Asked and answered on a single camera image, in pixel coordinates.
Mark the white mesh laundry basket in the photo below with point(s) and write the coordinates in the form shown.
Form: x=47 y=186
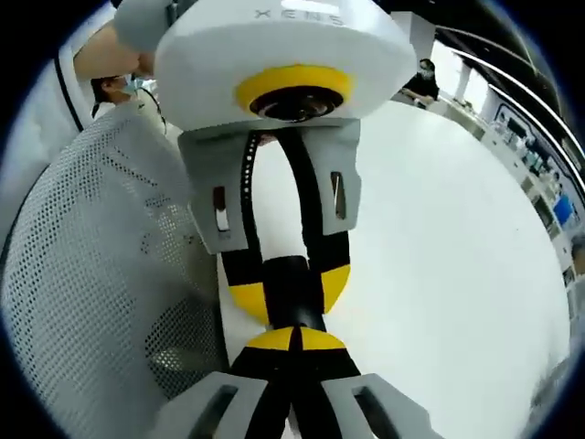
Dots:
x=91 y=274

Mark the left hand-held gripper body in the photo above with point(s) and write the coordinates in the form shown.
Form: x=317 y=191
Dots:
x=283 y=50

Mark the white storage counter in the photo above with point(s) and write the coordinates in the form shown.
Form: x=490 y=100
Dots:
x=525 y=155

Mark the blue box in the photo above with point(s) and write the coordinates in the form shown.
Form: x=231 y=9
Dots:
x=563 y=210

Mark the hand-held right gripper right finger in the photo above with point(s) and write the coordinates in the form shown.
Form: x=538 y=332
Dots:
x=347 y=398

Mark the person's white shirt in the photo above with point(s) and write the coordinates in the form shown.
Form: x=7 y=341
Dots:
x=146 y=112

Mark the person's left hand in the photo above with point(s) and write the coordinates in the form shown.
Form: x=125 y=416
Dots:
x=109 y=52

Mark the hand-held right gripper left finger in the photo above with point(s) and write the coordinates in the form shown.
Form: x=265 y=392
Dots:
x=237 y=398

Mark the person's head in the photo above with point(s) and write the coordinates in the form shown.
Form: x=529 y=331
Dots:
x=109 y=89

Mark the black remote control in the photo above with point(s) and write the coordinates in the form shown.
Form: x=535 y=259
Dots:
x=292 y=292

